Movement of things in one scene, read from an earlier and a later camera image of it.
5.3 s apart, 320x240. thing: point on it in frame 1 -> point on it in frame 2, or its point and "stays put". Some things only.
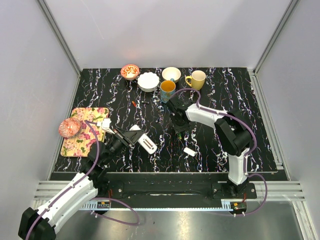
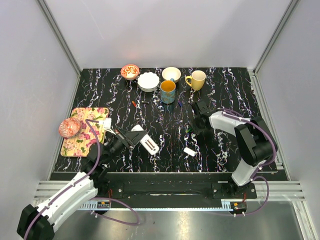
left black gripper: [128, 138] stays put
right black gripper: [179, 129] -> [196, 130]
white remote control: [145, 141] stays put
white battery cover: [189, 151] stays put
